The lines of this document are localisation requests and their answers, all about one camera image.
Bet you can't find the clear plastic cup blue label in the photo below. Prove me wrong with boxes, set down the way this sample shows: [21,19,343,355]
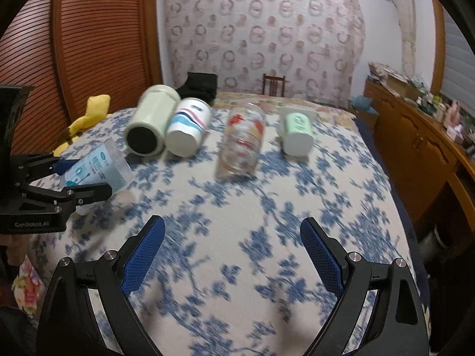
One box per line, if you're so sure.
[61,138,133,193]

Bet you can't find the white cup blue pink stripes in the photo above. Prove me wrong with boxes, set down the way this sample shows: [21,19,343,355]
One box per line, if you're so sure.
[165,97,212,158]

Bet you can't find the white mint green cup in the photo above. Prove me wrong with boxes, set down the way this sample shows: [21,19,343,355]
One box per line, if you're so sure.
[278,105,317,158]

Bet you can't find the person's left hand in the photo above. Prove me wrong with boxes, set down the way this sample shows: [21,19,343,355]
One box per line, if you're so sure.
[0,235,31,266]

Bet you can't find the yellow plush toy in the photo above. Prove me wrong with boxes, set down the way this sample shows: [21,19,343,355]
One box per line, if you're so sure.
[53,94,111,157]

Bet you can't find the pale green tumbler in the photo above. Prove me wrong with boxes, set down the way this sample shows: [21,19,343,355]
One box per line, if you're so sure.
[124,85,181,157]

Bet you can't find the wooden louvered wardrobe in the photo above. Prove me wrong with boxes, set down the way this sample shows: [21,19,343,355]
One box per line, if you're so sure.
[1,0,163,154]

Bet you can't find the wooden sideboard cabinet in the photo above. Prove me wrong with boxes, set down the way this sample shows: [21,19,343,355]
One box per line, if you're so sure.
[364,80,474,228]

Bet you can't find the blue floral bed cover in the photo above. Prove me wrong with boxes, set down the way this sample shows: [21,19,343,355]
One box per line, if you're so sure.
[28,109,411,355]

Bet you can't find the black bag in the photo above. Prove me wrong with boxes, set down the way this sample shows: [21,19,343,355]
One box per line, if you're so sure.
[176,71,218,106]

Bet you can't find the clear glass red pattern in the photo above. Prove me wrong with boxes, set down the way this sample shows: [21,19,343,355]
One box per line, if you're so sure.
[216,102,267,181]

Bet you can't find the pink figurine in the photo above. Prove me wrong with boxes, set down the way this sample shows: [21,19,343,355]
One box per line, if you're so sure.
[444,101,460,129]

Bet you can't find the teal cloth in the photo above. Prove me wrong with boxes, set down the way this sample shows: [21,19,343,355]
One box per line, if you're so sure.
[350,95,373,112]

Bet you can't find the cardboard box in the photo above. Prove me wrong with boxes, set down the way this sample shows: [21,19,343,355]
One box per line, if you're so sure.
[387,73,420,101]

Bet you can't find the dark wooden chair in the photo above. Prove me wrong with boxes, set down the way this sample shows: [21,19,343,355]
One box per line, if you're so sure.
[262,74,286,97]

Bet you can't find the grey window blind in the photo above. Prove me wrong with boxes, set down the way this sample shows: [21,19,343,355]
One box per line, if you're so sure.
[441,9,475,117]

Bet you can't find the patterned pink curtain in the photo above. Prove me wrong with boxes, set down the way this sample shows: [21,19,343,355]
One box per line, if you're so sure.
[165,0,365,107]

